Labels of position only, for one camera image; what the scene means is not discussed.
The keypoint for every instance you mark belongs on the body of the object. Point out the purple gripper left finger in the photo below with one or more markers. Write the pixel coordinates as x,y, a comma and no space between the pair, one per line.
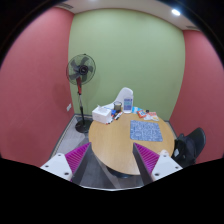
70,166

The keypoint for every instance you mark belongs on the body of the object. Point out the dark round cup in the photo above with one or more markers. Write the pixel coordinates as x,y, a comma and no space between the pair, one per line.
117,106

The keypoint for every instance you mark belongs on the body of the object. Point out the clear blue-label jar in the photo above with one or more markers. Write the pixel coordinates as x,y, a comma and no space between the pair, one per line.
128,103

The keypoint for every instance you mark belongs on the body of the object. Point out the white tissue box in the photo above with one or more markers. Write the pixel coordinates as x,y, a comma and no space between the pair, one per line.
101,114

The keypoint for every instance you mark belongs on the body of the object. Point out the black marker pen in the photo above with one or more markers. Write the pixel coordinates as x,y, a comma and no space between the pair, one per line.
118,115

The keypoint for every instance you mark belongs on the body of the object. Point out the white wall socket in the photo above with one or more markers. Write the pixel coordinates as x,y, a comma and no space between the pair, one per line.
68,107

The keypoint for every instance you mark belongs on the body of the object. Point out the ceiling light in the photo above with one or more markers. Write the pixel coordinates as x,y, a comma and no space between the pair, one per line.
175,12

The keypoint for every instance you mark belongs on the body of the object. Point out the blue patterned mouse pad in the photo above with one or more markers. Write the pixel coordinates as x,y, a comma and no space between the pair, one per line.
145,131

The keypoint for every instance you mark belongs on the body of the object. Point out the round wooden table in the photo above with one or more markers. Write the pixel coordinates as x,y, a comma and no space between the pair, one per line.
112,145

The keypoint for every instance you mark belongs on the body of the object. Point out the black office chair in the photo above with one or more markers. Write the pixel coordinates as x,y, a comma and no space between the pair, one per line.
188,147

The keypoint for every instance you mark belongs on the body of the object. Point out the red snack packet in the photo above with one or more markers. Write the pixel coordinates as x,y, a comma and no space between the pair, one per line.
141,113

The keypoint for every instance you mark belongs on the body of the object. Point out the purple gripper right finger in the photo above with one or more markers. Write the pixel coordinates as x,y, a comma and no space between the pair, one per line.
153,166

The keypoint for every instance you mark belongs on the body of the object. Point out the black standing pedestal fan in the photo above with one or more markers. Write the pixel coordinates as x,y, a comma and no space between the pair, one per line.
80,70

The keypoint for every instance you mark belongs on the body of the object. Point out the white chair behind table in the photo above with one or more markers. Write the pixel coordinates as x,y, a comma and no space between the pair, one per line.
125,92

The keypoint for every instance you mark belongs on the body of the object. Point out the orange snack packet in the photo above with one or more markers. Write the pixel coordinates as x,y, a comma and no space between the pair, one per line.
151,116

